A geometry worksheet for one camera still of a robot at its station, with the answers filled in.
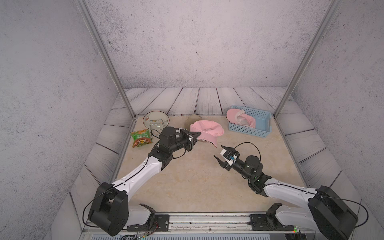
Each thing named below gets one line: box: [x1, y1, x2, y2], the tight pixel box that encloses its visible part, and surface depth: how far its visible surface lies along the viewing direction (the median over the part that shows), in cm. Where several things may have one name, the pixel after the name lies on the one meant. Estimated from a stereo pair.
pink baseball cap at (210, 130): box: [189, 120, 225, 148], surface depth 84 cm
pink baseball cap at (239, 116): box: [226, 108, 256, 129], surface depth 116 cm
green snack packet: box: [130, 129, 153, 148], surface depth 104 cm
